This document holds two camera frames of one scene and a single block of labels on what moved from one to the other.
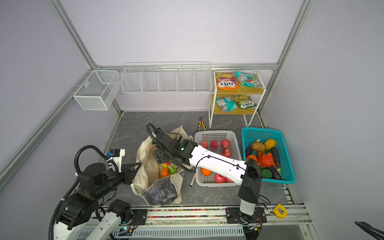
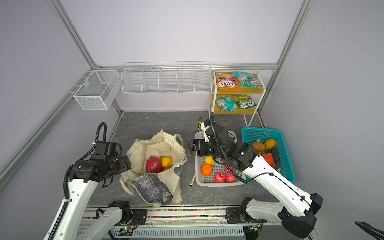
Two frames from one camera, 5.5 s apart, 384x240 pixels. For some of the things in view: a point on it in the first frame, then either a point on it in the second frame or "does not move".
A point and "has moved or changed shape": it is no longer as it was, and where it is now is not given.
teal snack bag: x=226 y=104 does not move
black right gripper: x=160 y=156 → x=203 y=143
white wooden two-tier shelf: x=235 y=93 does not move
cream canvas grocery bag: x=154 y=189 has moved or changed shape
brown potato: x=257 y=146 does not move
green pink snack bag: x=248 y=79 does not move
